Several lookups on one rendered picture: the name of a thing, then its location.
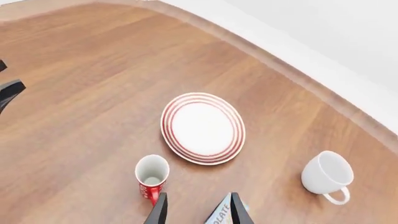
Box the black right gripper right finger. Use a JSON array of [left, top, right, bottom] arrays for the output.
[[231, 192, 256, 224]]

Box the printed chocolate box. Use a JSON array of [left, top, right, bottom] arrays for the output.
[[203, 192, 250, 224]]

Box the white plate with red rings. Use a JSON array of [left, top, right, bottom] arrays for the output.
[[160, 92, 246, 166]]

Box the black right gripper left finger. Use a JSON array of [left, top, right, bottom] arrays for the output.
[[146, 192, 169, 224]]

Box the red mug with white inside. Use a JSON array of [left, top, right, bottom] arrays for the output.
[[134, 154, 170, 207]]

